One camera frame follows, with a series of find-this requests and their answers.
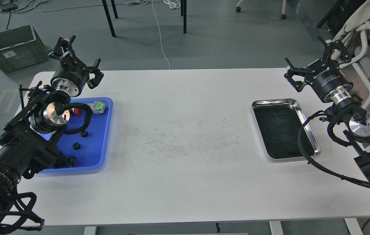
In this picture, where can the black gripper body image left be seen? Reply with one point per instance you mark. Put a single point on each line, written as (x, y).
(70, 79)

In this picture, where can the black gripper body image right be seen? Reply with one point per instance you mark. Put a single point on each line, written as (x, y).
(324, 80)

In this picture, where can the silver metal tray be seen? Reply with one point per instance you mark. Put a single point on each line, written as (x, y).
(280, 125)

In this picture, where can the blue plastic tray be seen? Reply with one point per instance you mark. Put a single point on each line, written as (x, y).
(92, 152)

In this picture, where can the grey plastic crate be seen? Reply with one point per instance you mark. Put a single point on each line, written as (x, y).
(21, 47)

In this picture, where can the beige cloth on chair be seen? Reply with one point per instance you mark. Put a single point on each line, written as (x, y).
(358, 18)

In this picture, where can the black table leg left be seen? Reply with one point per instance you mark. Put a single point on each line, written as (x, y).
(108, 16)

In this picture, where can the black table leg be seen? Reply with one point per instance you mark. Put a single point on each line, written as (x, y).
(183, 4)
(108, 16)

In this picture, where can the black table leg right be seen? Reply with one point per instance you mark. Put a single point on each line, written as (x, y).
(183, 4)

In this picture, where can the green grey connector switch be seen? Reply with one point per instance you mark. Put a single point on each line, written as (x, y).
(97, 107)

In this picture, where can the red push button switch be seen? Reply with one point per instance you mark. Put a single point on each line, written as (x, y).
(77, 111)

